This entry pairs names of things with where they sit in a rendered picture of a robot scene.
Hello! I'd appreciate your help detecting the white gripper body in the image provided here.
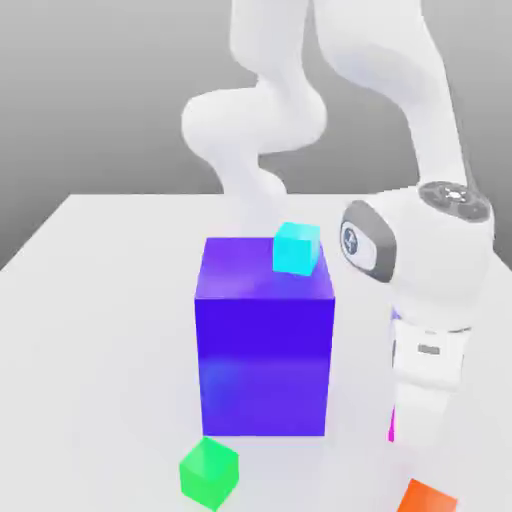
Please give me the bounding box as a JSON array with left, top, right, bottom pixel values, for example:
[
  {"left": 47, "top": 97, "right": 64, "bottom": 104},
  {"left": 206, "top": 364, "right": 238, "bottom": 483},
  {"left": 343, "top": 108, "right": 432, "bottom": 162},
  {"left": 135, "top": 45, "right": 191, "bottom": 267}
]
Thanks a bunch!
[{"left": 393, "top": 379, "right": 452, "bottom": 446}]

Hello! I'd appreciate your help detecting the small orange cube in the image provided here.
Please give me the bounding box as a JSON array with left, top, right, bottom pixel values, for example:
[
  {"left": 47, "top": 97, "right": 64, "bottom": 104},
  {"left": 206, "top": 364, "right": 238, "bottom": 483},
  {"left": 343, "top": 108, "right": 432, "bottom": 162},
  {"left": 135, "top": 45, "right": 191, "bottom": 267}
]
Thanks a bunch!
[{"left": 393, "top": 478, "right": 459, "bottom": 512}]

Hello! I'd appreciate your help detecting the small cyan cube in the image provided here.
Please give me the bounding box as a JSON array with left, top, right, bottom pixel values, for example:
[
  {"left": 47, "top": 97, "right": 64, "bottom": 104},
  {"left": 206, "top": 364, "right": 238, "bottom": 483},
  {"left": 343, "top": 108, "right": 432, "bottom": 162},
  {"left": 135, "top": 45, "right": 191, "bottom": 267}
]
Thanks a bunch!
[{"left": 271, "top": 221, "right": 322, "bottom": 278}]

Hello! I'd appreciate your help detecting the small green cube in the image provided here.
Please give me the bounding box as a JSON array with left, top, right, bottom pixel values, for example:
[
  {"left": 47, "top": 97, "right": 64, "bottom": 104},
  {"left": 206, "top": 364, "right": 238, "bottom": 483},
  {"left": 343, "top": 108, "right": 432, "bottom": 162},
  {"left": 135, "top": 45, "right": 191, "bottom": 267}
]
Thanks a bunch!
[{"left": 178, "top": 436, "right": 241, "bottom": 512}]

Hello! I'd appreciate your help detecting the large blue box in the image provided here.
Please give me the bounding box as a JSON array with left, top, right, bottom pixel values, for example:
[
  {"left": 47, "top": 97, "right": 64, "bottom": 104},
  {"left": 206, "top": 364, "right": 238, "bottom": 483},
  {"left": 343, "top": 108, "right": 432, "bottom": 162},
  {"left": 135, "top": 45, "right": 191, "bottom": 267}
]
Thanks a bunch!
[{"left": 194, "top": 236, "right": 337, "bottom": 438}]

